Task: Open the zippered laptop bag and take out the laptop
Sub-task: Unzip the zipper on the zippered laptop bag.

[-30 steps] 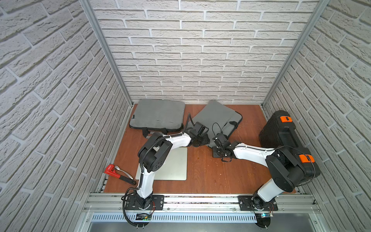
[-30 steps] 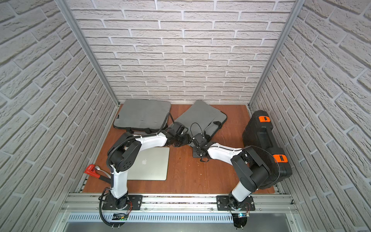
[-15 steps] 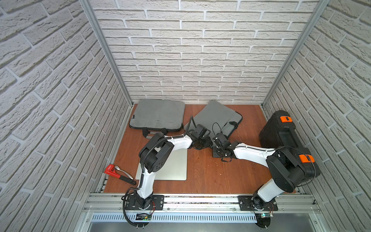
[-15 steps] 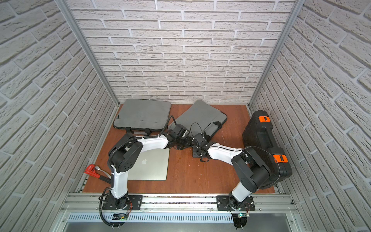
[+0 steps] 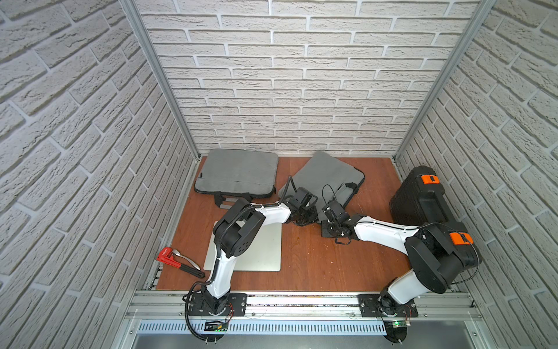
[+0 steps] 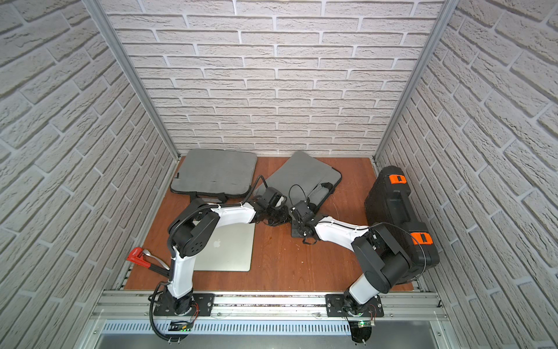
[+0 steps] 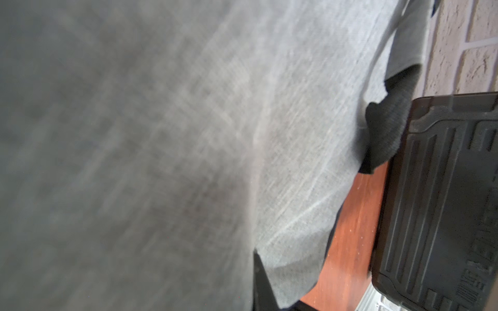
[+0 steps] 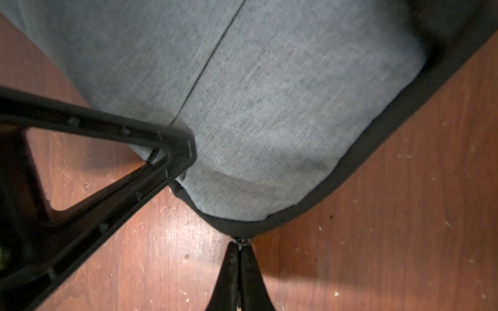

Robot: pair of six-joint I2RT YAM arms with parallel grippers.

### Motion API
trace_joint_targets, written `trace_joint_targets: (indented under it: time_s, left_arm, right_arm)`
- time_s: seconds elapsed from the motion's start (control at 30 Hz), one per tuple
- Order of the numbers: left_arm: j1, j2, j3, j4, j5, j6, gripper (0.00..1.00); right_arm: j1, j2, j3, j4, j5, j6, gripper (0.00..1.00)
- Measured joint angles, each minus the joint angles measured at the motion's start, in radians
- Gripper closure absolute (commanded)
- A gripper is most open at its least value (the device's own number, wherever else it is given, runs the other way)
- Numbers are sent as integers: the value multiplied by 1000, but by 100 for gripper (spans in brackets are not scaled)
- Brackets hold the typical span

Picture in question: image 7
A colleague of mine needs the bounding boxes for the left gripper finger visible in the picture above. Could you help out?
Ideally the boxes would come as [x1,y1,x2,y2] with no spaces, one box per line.
[253,251,280,311]

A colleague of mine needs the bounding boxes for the grey laptop bag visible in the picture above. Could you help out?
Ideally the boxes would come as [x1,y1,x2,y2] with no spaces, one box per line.
[1,1,439,310]

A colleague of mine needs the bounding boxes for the black tool case orange latches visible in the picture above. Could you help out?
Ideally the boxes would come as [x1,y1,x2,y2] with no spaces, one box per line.
[371,92,497,310]

